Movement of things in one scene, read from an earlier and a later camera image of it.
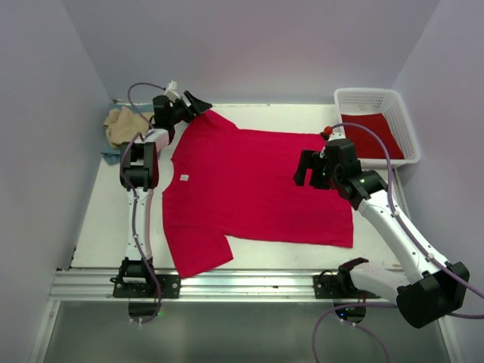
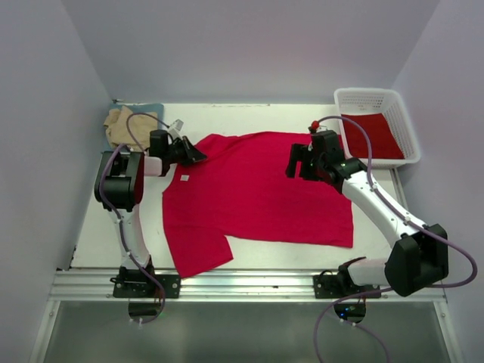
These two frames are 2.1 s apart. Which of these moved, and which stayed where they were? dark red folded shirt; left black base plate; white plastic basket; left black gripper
Moved: left black gripper
Stayed: left black base plate; dark red folded shirt; white plastic basket
